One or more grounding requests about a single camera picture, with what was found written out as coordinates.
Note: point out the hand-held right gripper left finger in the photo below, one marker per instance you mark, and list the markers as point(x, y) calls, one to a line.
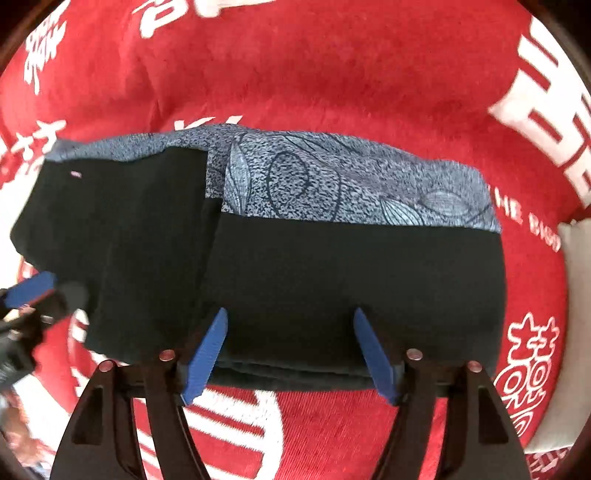
point(205, 355)

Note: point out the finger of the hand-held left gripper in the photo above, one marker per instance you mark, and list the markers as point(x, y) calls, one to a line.
point(30, 288)

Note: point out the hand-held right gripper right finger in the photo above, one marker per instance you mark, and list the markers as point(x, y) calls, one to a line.
point(376, 355)

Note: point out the black pants with blue trim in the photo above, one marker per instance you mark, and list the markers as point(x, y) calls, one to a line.
point(300, 277)

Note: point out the red printed blanket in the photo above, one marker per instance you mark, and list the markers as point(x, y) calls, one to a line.
point(323, 69)

